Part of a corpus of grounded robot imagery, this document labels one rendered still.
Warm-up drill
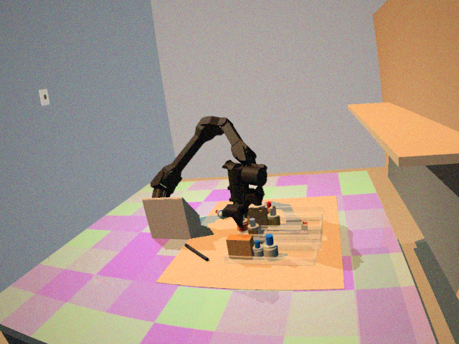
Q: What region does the dark grey thin rod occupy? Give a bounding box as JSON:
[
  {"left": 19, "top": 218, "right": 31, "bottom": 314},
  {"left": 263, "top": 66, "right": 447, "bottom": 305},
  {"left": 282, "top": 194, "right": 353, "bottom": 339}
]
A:
[{"left": 184, "top": 244, "right": 209, "bottom": 261}]

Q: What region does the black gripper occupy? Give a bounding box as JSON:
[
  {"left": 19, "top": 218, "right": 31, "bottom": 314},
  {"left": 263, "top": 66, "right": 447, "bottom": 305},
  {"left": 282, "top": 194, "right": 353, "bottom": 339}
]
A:
[{"left": 222, "top": 183, "right": 251, "bottom": 228}]

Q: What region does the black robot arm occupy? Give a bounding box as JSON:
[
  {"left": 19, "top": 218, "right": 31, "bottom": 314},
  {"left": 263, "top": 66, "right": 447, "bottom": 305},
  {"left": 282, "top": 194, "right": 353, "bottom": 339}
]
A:
[{"left": 151, "top": 115, "right": 268, "bottom": 206}]

